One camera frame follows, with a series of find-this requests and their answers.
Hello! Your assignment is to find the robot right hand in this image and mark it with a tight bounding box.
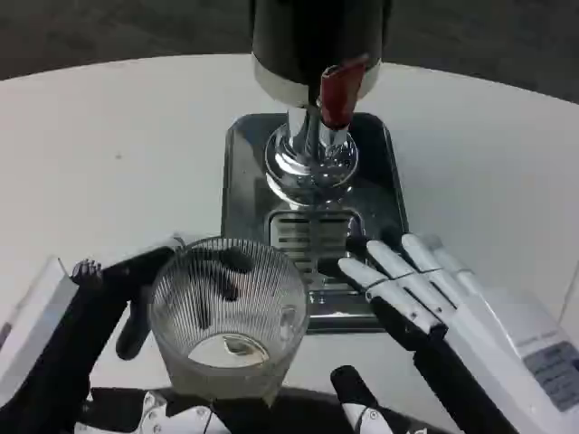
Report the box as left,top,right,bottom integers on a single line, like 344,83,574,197
329,232,579,434

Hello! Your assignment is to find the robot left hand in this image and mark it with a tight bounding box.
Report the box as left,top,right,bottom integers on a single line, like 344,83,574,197
0,232,254,434

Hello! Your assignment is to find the clear ribbed glass cup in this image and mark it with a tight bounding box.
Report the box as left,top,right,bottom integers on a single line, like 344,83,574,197
148,238,311,401

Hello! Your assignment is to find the steel drip tray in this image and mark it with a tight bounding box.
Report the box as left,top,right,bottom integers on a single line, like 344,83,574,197
220,112,411,335

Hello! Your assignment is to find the slotted steel tray grid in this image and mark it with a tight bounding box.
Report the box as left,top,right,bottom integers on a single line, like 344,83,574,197
266,209,368,293

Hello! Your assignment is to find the black drink dispenser chrome stand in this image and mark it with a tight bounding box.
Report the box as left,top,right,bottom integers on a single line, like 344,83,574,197
250,0,393,204

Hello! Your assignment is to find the red tap handle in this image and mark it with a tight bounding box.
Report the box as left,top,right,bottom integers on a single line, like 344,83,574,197
318,53,372,131

